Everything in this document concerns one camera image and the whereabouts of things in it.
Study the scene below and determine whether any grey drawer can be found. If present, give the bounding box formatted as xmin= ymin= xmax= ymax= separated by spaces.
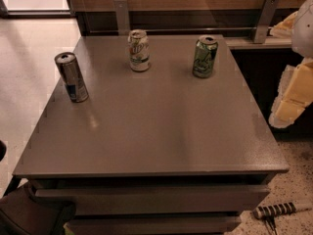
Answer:
xmin=67 ymin=216 xmax=241 ymax=235
xmin=36 ymin=185 xmax=269 ymax=215

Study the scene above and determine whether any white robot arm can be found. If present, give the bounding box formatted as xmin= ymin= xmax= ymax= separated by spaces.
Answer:
xmin=269 ymin=0 xmax=313 ymax=128

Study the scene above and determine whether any striped power strip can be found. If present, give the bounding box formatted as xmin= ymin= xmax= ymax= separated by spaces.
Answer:
xmin=252 ymin=201 xmax=313 ymax=221

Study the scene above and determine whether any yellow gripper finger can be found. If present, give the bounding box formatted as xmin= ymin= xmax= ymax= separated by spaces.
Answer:
xmin=269 ymin=58 xmax=313 ymax=128
xmin=270 ymin=12 xmax=297 ymax=38

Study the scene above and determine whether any white soda can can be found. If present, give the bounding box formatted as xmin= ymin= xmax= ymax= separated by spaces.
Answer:
xmin=128 ymin=29 xmax=150 ymax=71

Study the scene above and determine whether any right metal wall bracket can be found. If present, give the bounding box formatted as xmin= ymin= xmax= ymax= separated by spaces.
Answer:
xmin=251 ymin=0 xmax=280 ymax=44

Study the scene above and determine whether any grey drawer cabinet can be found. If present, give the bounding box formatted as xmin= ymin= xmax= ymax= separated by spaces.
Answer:
xmin=14 ymin=35 xmax=289 ymax=220

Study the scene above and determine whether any metal wall bracket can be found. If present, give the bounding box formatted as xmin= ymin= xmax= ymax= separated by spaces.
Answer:
xmin=113 ymin=0 xmax=130 ymax=35
xmin=251 ymin=0 xmax=280 ymax=44

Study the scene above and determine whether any green soda can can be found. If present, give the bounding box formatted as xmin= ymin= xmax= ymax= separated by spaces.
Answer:
xmin=193 ymin=35 xmax=218 ymax=78

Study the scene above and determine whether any lower grey drawer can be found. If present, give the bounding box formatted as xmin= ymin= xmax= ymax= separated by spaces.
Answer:
xmin=67 ymin=216 xmax=241 ymax=235

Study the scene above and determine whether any left metal wall bracket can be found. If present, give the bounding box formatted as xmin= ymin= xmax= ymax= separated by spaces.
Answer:
xmin=113 ymin=0 xmax=130 ymax=35

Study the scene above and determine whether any top grey drawer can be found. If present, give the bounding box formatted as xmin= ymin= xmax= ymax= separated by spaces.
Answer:
xmin=36 ymin=185 xmax=269 ymax=215

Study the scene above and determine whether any silver blue slim can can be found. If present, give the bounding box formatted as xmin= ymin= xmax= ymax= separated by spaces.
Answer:
xmin=55 ymin=52 xmax=88 ymax=103

